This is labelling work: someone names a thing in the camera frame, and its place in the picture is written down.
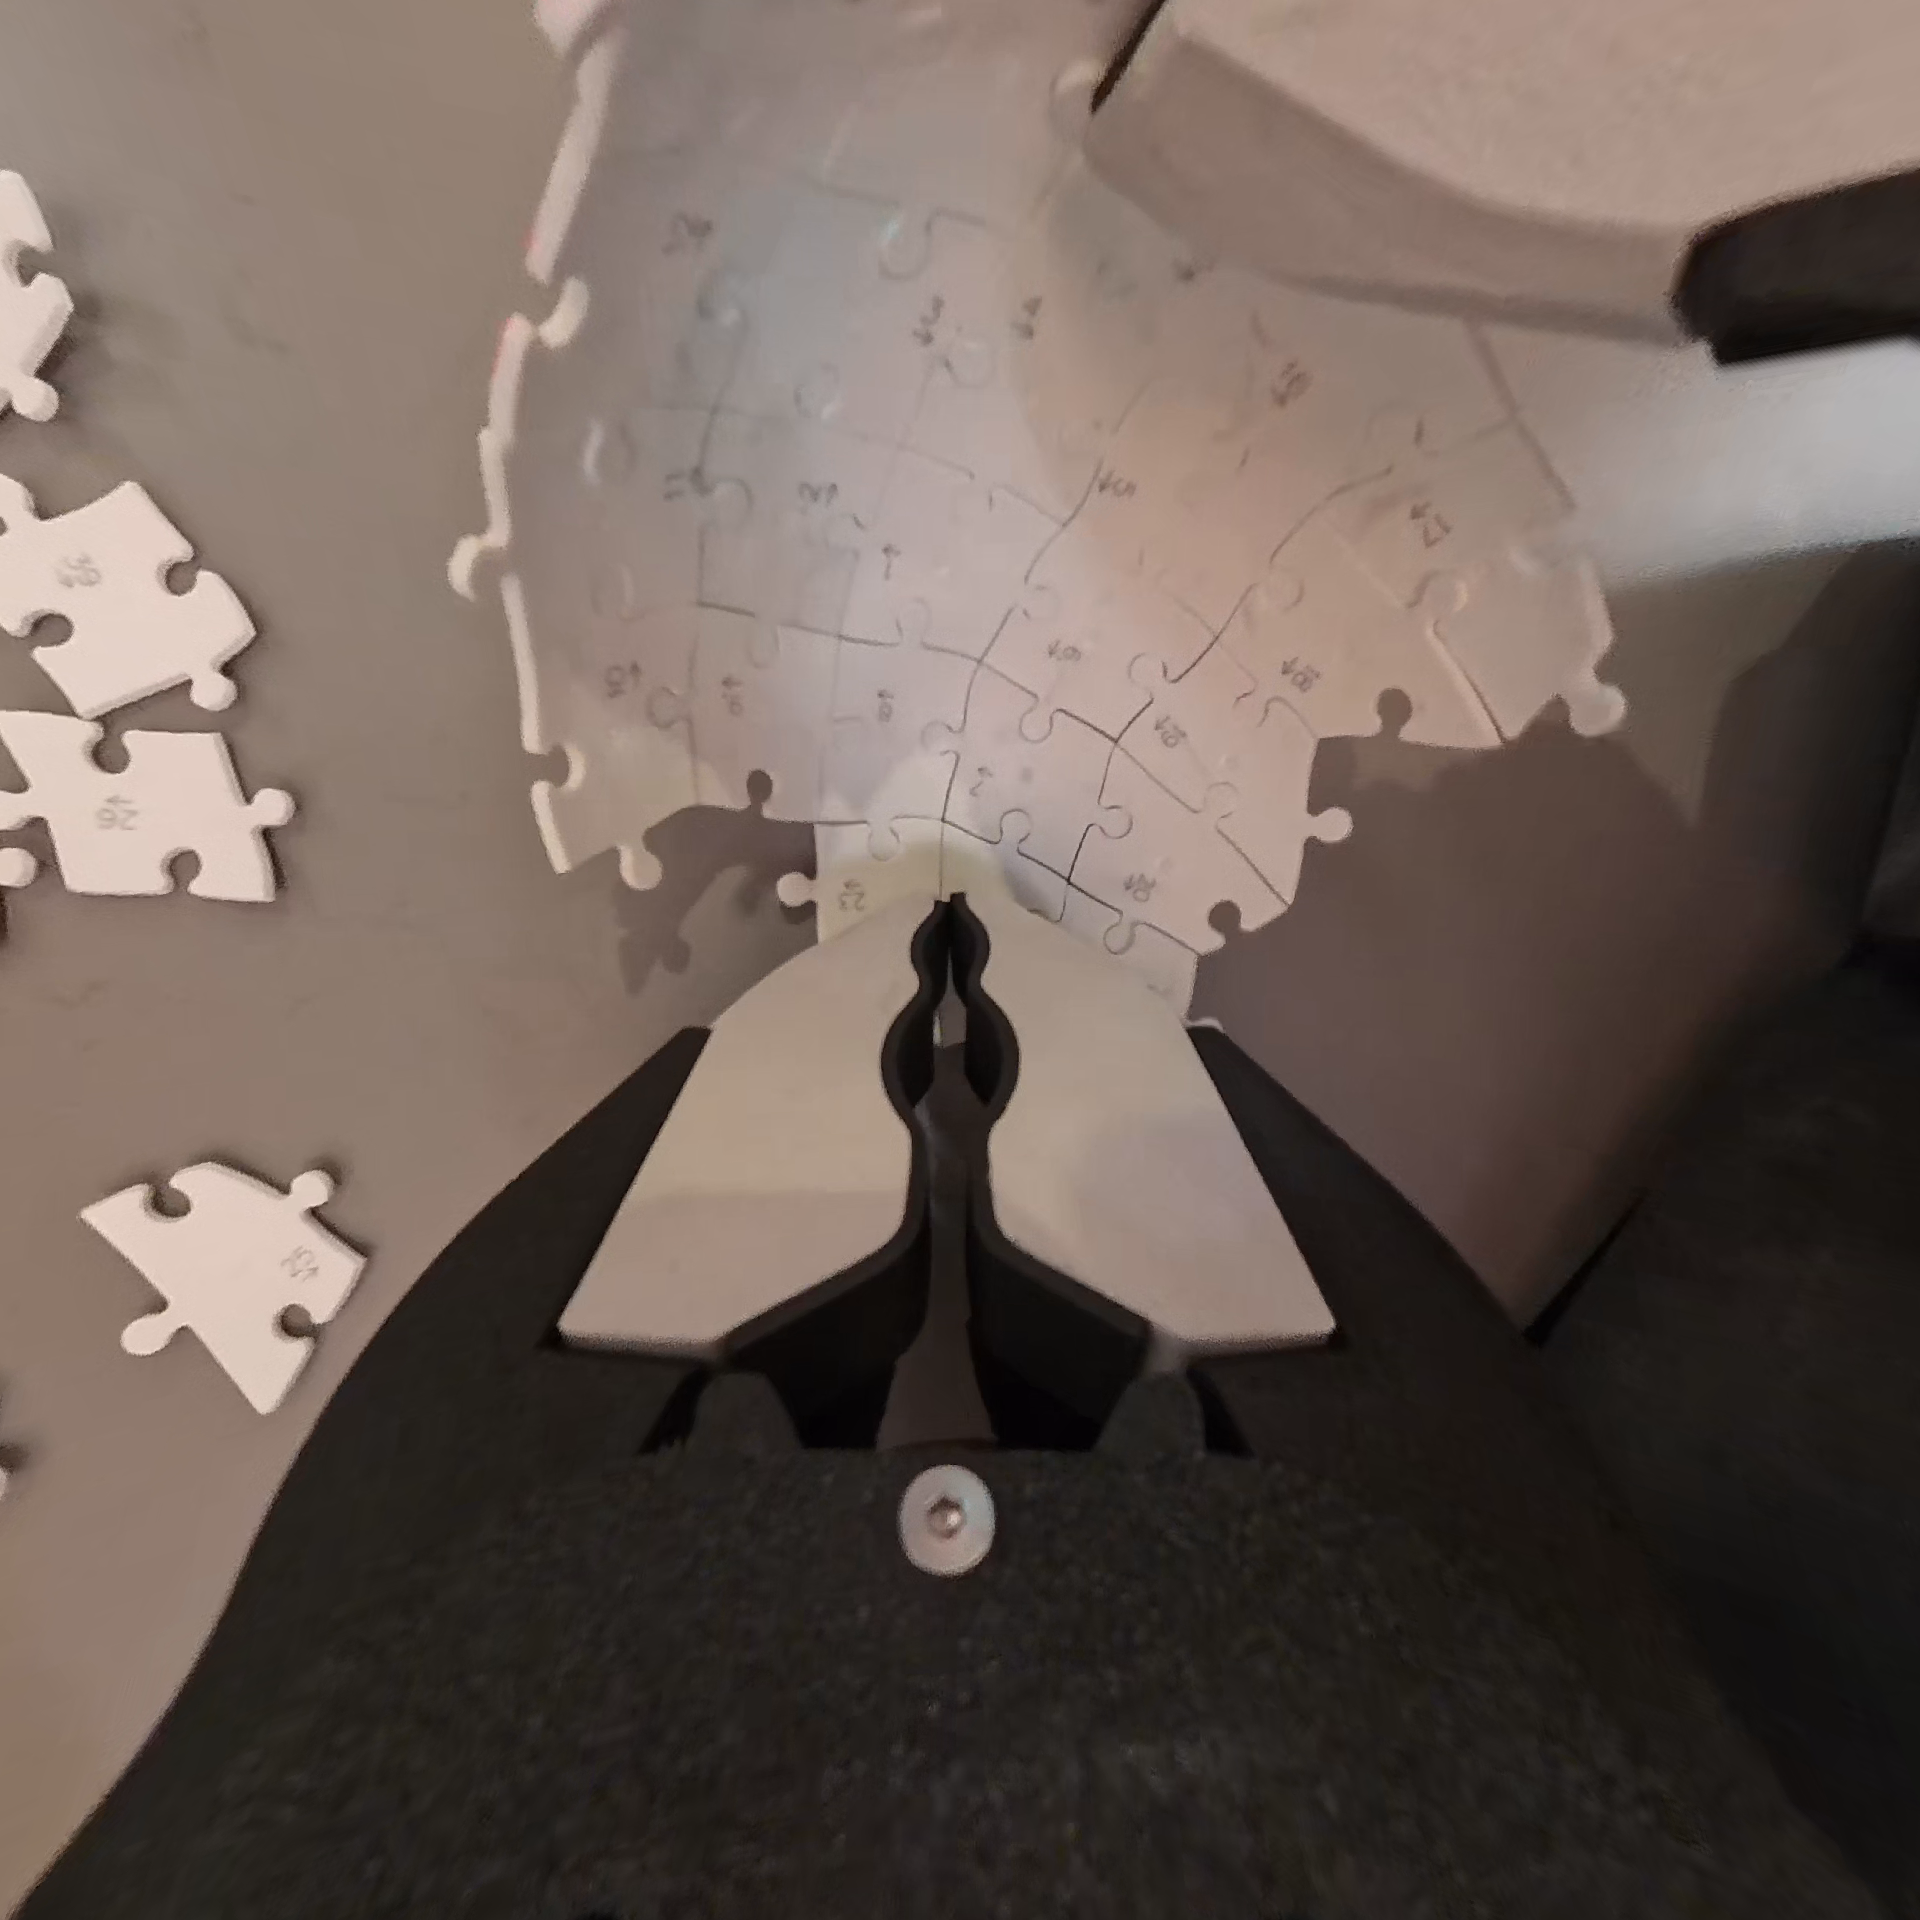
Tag person's dark trousers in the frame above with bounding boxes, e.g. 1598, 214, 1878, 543
1528, 540, 1920, 1920

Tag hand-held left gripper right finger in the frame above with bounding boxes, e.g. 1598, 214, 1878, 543
950, 895, 1336, 1448

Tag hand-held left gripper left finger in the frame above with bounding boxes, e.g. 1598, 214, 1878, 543
558, 895, 950, 1448

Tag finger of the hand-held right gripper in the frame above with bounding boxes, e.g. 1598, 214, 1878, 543
1079, 0, 1920, 355

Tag group of puzzle pieces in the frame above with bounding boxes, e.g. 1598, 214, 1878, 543
0, 164, 367, 1502

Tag partly built puzzle ball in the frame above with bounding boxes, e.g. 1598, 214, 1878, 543
447, 0, 1630, 1021

